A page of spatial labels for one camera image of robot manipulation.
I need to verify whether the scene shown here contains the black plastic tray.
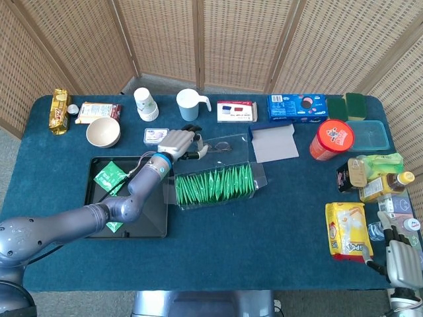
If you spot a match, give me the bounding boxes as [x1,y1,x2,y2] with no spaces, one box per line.
[78,155,171,240]

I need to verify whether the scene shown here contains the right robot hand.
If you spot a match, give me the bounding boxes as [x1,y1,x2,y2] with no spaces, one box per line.
[362,211,423,291]

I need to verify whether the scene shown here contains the white paper cup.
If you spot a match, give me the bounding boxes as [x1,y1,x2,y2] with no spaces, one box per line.
[133,87,160,122]

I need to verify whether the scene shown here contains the white purple tissue pack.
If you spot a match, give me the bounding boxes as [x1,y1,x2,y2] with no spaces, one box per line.
[143,127,171,147]

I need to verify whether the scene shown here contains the pale blue mug white handle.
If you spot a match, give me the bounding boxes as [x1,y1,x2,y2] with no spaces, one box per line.
[175,88,212,122]

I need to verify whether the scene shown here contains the yellow capped drink bottle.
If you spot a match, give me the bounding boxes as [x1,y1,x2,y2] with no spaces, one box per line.
[359,171,416,203]

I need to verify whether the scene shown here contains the white and red snack packet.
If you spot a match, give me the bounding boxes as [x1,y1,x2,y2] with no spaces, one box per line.
[75,101,122,125]

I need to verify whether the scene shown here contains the transparent plastic box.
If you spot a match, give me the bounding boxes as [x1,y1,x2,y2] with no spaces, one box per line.
[163,133,268,211]

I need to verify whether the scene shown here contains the white and red card box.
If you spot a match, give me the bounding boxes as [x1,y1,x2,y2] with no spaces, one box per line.
[216,100,258,123]

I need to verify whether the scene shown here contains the green wet wipes pack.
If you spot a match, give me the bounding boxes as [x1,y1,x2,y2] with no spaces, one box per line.
[358,152,404,181]

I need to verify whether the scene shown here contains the printed card with smiley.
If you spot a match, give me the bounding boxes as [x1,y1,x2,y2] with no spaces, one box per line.
[378,194,414,215]

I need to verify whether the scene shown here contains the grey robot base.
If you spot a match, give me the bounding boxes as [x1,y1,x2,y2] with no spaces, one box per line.
[132,290,277,317]

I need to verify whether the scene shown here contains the black-rimmed eyeglasses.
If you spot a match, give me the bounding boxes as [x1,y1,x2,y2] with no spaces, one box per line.
[203,141,233,155]

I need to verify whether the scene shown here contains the dark green sponge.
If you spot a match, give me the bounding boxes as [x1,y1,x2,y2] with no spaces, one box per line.
[327,96,349,122]

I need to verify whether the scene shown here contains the orange canister red lid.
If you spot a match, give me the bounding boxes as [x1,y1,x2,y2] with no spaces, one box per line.
[309,119,356,162]

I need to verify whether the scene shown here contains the small clear plastic packet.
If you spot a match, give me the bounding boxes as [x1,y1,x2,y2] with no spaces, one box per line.
[367,221,386,241]

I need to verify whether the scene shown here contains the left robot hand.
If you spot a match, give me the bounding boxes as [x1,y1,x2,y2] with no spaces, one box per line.
[157,124,210,162]

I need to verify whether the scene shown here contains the blue Oreo box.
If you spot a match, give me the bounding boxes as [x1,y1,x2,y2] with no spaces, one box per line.
[266,93,328,123]

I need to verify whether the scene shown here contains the teal plastic container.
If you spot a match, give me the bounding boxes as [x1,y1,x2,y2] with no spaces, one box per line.
[345,120,391,152]

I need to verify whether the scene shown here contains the wicker folding screen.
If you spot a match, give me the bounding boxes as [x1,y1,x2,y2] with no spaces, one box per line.
[0,0,423,156]

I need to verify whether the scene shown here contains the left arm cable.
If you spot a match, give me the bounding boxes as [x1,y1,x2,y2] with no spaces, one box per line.
[98,153,156,202]

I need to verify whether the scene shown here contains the green and yellow sponge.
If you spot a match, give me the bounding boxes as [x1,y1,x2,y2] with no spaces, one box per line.
[345,92,367,121]

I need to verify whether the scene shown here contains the black and pink packet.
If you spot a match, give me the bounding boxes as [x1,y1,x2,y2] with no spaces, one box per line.
[336,163,361,194]

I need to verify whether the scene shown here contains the yellow snack bag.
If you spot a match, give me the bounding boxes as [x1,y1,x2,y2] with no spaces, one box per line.
[325,201,374,264]

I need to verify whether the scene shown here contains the beige bowl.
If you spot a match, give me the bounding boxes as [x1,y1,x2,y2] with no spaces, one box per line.
[86,117,121,149]

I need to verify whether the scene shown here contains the row of green sachets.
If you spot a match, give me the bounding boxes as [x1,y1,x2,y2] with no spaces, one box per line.
[174,164,257,206]

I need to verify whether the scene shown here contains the gold biscuit packet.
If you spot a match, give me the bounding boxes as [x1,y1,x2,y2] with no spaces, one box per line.
[48,88,72,136]

